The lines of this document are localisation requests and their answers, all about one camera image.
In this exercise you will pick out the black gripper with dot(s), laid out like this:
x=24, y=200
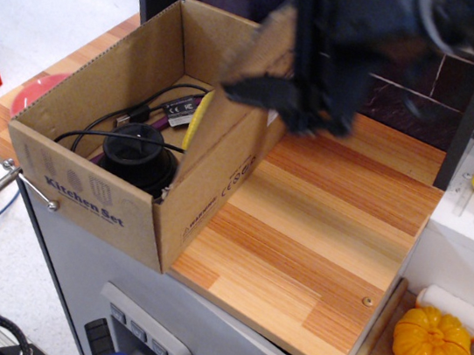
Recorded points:
x=338, y=44

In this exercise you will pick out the brown cardboard box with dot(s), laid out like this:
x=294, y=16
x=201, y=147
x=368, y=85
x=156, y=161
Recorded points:
x=188, y=42

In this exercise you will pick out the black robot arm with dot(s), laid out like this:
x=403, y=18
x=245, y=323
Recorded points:
x=445, y=25

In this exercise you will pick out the yellow toy corn cob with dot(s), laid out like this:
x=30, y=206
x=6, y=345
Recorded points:
x=196, y=119

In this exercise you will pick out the black round cup device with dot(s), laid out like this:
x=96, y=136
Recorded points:
x=136, y=154

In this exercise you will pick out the white orange toy piece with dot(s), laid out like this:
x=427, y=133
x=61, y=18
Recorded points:
x=440, y=298

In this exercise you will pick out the red plastic bowl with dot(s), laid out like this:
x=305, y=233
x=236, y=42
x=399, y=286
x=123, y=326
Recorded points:
x=33, y=91

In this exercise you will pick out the orange toy pumpkin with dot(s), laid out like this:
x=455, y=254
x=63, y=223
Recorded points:
x=427, y=331

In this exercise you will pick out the blue black handle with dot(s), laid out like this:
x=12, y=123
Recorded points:
x=99, y=338

